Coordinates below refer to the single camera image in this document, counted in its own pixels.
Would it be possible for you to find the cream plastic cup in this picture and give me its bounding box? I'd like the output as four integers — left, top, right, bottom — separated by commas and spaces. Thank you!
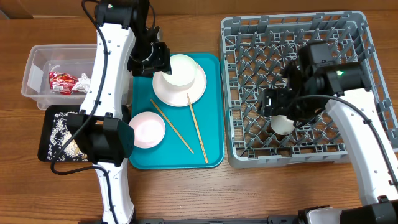
271, 115, 295, 135

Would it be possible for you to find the wooden chopstick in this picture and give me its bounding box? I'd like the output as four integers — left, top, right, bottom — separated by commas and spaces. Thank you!
150, 99, 194, 154
186, 93, 208, 164

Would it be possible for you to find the red snack wrapper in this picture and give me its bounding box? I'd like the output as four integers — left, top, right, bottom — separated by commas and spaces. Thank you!
49, 72, 78, 95

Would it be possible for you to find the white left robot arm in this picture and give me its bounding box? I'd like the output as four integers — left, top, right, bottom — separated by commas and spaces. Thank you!
63, 1, 172, 223

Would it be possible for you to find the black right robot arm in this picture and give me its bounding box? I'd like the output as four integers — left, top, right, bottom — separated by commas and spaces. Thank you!
257, 41, 397, 223

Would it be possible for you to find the grey dishwasher rack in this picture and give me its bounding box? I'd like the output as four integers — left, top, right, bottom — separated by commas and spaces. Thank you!
221, 11, 397, 168

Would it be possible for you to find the clear plastic waste bin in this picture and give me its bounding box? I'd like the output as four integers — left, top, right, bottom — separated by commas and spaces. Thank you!
21, 44, 133, 111

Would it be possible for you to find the black waste tray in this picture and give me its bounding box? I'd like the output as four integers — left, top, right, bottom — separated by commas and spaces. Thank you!
37, 105, 88, 162

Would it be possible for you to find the white round plate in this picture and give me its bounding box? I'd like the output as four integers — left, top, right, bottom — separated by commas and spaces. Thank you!
152, 64, 207, 107

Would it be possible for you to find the teal plastic tray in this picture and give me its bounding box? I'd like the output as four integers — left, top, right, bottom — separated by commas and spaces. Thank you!
130, 53, 224, 170

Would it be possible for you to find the white rice pile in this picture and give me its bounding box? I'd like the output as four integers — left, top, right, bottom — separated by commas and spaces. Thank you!
46, 112, 88, 162

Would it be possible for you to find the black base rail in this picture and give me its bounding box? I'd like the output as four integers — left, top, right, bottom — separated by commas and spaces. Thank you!
77, 215, 299, 224

